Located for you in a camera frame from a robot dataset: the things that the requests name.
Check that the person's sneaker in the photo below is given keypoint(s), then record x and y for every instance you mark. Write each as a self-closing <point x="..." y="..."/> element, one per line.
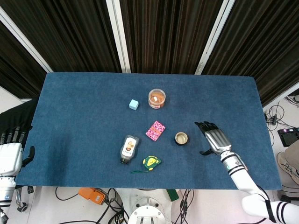
<point x="287" y="166"/>

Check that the clear squeeze bottle black cap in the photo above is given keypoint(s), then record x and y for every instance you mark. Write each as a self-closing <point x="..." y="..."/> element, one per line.
<point x="129" y="149"/>

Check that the black cloth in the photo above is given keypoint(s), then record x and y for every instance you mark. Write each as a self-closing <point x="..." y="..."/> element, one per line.
<point x="16" y="115"/>

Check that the clear jar with orange label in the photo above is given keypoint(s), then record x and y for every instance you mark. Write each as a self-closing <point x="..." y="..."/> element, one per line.
<point x="157" y="99"/>

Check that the blue table mat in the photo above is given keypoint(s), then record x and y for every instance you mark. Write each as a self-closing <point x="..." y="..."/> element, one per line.
<point x="149" y="130"/>

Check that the small round tin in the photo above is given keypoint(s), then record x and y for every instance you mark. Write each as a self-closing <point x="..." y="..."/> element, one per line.
<point x="181" y="138"/>

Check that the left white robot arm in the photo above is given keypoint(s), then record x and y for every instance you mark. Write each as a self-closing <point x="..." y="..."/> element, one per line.
<point x="5" y="189"/>

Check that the black caster wheel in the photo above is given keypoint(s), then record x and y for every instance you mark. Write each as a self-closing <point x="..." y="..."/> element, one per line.
<point x="22" y="206"/>

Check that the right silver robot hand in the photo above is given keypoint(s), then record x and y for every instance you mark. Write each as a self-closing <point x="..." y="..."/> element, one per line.
<point x="216" y="138"/>

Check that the light blue cube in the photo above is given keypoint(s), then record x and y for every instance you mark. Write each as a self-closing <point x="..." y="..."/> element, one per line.
<point x="133" y="104"/>

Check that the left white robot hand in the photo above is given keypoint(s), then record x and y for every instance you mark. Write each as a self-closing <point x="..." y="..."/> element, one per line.
<point x="10" y="151"/>

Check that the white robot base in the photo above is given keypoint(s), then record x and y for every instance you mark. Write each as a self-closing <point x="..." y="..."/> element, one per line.
<point x="148" y="210"/>

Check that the black device with screen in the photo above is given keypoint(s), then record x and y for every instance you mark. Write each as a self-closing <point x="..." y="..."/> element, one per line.
<point x="288" y="136"/>

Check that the orange power box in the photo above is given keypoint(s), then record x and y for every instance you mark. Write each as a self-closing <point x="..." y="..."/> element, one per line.
<point x="92" y="195"/>

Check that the pink patterned card box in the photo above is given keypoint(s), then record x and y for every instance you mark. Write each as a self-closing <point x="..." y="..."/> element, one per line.
<point x="155" y="130"/>

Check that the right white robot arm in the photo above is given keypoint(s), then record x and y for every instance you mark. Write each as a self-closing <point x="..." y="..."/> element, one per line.
<point x="247" y="184"/>

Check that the yellow green tape measure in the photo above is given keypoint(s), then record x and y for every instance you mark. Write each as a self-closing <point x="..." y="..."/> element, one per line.
<point x="150" y="163"/>

